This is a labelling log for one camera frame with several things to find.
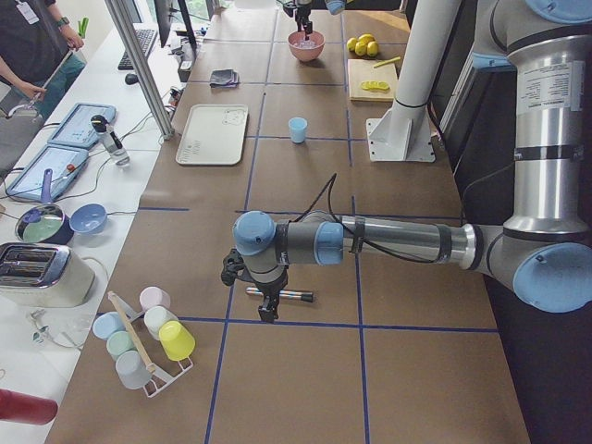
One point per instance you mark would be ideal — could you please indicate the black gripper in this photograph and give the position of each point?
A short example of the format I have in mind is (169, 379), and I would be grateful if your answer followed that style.
(268, 285)
(303, 9)

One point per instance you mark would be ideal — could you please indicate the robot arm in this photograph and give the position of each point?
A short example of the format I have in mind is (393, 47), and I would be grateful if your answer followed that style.
(334, 7)
(539, 252)

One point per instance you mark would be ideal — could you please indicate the pink bowl of ice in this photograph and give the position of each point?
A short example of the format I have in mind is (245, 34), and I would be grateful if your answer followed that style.
(306, 47)

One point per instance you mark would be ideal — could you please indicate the yellow cup on rack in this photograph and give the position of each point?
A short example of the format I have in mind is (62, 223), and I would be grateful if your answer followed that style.
(177, 341)

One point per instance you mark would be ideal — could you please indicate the light blue plastic cup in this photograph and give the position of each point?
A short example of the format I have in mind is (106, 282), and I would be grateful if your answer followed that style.
(297, 129)

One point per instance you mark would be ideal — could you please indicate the white cup on rack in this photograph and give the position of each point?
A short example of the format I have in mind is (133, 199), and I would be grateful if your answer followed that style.
(155, 317)

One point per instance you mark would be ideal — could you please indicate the pink cup on rack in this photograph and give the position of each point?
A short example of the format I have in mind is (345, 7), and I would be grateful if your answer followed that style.
(154, 296)

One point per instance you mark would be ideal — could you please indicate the white cup rack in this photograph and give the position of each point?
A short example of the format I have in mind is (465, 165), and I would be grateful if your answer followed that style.
(161, 378)

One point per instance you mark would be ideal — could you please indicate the grey cup on rack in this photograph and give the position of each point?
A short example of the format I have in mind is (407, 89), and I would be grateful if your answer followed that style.
(131, 370)

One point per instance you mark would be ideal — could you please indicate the green cup on rack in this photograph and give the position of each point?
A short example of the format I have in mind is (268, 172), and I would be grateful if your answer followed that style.
(119, 343)

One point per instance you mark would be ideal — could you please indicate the blue cup on rack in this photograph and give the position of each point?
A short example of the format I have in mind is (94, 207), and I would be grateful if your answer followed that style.
(107, 324)

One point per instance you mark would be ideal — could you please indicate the steel muddler black tip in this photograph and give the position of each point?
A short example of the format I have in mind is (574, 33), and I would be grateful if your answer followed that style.
(304, 296)

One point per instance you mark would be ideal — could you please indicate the yellow lemon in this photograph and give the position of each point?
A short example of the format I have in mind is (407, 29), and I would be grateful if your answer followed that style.
(366, 38)
(360, 49)
(351, 44)
(372, 49)

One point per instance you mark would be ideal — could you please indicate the wooden cutting board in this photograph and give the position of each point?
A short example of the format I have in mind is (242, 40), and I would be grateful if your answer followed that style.
(360, 70)

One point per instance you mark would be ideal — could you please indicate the yellow plastic knife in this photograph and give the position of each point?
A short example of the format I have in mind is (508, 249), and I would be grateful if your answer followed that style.
(383, 63)

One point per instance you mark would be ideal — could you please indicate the lemon slices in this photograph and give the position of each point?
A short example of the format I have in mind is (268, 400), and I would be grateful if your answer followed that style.
(374, 86)

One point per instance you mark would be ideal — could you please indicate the grey folded cloth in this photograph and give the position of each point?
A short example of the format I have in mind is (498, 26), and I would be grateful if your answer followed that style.
(224, 78)

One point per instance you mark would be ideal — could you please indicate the black monitor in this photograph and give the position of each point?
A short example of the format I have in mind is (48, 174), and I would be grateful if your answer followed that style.
(164, 12)

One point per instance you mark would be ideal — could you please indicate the cream bear tray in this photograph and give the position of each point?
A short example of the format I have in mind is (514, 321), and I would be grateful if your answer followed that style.
(213, 136)

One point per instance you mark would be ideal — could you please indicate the black computer mouse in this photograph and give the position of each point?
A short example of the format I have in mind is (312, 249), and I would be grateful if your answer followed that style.
(131, 79)

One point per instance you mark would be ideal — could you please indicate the blue bowl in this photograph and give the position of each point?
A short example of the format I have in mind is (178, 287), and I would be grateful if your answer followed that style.
(89, 219)

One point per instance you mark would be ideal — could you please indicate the clear water bottle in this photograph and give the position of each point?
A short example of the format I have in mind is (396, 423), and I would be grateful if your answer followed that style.
(109, 140)

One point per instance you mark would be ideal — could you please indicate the blue saucepan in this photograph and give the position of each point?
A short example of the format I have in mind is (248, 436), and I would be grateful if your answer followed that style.
(46, 222)

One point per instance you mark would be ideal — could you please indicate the blue teach pendant far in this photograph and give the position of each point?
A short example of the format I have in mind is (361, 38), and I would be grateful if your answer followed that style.
(76, 130)

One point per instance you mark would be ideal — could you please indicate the blue teach pendant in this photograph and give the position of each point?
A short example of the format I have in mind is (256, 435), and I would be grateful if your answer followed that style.
(76, 130)
(66, 163)

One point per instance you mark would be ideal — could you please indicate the blue teach pendant near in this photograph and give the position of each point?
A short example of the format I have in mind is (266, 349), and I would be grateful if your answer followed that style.
(66, 163)

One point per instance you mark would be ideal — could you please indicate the person in dark shirt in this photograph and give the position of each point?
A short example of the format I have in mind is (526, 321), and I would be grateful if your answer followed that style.
(35, 60)

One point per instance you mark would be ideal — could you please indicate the red bottle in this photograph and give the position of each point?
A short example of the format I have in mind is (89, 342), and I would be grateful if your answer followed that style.
(24, 408)

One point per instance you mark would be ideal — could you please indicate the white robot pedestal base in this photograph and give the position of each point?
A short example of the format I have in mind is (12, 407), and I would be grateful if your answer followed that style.
(403, 133)

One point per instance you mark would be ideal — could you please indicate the aluminium frame post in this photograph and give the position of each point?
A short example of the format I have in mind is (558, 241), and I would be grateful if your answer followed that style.
(126, 30)

